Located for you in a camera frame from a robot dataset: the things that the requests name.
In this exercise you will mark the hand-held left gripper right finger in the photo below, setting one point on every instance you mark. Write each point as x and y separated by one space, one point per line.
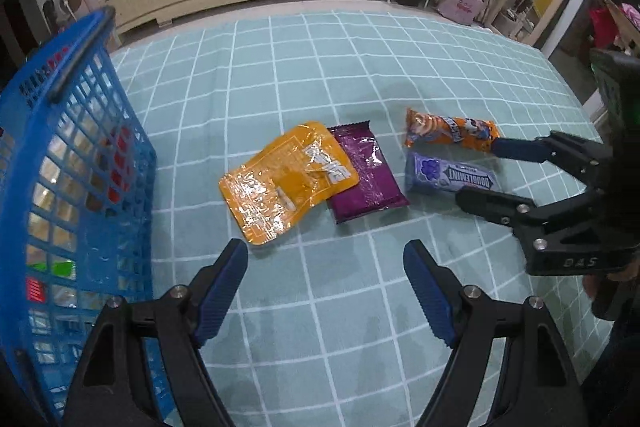
430 297

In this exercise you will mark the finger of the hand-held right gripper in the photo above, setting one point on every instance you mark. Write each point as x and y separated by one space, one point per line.
485 202
515 148

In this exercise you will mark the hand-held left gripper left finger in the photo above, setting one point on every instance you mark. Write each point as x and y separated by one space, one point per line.
220 292

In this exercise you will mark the purple chewing gum pack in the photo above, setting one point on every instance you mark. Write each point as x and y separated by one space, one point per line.
445 172

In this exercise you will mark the orange cartoon snack bar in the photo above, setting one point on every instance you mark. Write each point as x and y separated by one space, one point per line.
445 129

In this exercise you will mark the blue plastic basket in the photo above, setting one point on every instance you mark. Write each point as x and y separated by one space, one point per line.
147 217

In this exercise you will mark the orange snack packet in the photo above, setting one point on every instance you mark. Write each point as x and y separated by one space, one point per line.
280 192

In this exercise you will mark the dark purple snack packet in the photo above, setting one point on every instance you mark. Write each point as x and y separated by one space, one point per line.
365 182

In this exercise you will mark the red and white snack packet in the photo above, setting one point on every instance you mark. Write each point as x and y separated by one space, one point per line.
120 157

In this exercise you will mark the small red snack packet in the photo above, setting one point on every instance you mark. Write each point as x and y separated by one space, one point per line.
35 293

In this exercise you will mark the person's right hand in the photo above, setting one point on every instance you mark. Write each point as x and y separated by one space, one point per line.
631 272

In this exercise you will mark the pink tote bag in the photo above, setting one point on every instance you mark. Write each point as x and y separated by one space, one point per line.
462 4

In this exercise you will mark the teal grid tablecloth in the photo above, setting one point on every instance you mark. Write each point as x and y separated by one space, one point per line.
325 72

